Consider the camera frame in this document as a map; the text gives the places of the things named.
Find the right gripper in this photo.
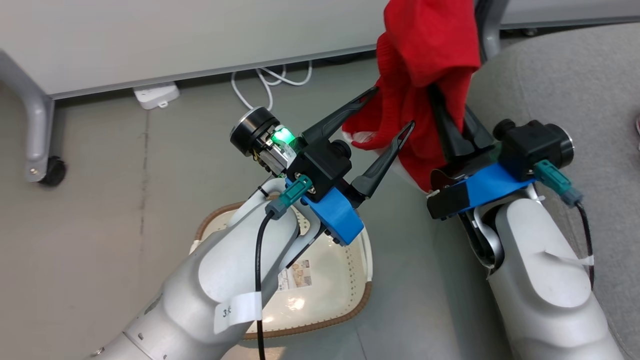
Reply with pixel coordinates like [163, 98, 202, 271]
[426, 85, 501, 221]

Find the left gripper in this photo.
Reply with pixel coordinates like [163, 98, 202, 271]
[230, 87, 415, 197]

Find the red cloth garment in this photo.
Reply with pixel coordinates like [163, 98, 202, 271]
[341, 0, 482, 193]

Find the grey fabric sofa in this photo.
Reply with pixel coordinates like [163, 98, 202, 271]
[430, 22, 640, 360]

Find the paper label sticker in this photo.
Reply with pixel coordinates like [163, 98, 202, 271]
[277, 260, 313, 291]

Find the beige perforated laundry basket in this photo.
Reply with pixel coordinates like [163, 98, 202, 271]
[189, 200, 375, 341]

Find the large white partition panel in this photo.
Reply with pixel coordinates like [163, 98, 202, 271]
[0, 0, 396, 188]

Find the black caster wheel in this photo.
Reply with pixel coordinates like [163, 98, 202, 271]
[39, 156, 67, 187]

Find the blue right camera mount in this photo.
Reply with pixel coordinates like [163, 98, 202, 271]
[462, 162, 538, 208]

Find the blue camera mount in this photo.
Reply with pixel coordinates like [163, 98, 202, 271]
[462, 162, 538, 208]
[285, 180, 365, 246]

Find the blue left camera mount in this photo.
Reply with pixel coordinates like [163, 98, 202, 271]
[285, 180, 365, 246]

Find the green left cable connector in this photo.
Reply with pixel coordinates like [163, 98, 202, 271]
[265, 175, 313, 221]

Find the green cable connector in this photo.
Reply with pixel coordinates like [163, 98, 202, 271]
[534, 160, 585, 207]
[265, 175, 313, 221]

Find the green right cable connector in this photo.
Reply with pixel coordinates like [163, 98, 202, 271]
[534, 160, 585, 207]

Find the coiled white cable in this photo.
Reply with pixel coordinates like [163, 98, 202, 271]
[230, 60, 314, 112]

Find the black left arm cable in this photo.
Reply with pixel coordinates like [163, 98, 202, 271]
[254, 210, 277, 360]

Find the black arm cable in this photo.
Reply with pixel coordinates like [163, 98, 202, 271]
[575, 202, 596, 291]
[254, 210, 277, 360]

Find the white partition panel grey post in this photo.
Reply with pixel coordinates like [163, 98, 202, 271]
[475, 0, 640, 63]

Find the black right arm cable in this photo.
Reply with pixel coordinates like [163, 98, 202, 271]
[575, 202, 596, 291]

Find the white left cable tag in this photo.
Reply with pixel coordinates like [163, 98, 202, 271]
[214, 291, 264, 335]

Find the white wall plug adapter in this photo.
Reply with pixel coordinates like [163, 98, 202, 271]
[132, 82, 181, 110]

